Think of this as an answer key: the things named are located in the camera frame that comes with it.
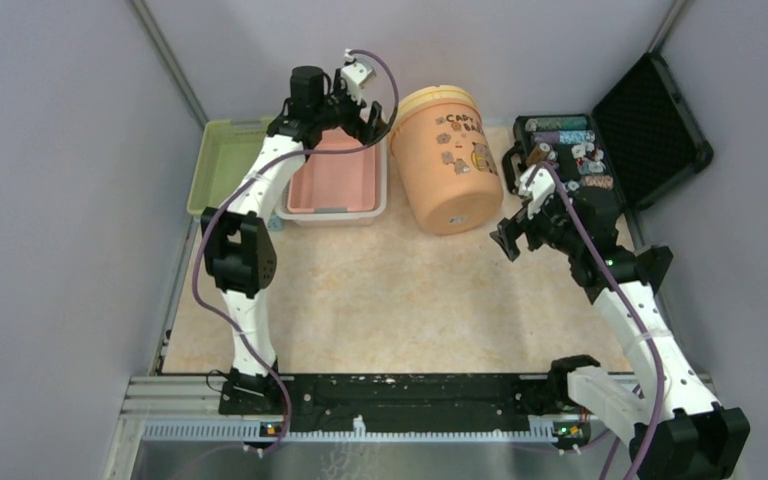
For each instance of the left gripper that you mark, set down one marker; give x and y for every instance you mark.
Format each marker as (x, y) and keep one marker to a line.
(369, 131)

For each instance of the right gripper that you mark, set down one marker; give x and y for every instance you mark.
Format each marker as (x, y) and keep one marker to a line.
(508, 230)

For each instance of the orange capybara bucket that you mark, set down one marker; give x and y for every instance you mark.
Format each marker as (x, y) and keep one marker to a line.
(447, 168)

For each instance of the yellow capybara bucket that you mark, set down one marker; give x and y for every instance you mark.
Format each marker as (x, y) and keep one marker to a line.
(429, 97)

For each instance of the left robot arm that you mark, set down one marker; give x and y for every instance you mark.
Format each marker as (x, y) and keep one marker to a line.
(236, 249)

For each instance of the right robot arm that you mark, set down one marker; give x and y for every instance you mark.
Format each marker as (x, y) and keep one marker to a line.
(674, 427)

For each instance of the pink plastic basket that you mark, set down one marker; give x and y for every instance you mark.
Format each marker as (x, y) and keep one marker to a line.
(338, 190)

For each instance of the brown cylinder in case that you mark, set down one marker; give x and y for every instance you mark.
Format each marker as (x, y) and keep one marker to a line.
(541, 153)

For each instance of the green plastic basket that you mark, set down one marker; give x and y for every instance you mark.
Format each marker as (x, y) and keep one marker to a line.
(228, 150)

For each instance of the black open tool case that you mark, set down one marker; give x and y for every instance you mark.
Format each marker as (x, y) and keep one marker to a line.
(640, 141)

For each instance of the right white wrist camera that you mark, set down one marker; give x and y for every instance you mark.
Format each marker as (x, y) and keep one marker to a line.
(536, 184)

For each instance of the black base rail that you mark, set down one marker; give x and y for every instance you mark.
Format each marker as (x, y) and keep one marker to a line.
(372, 408)

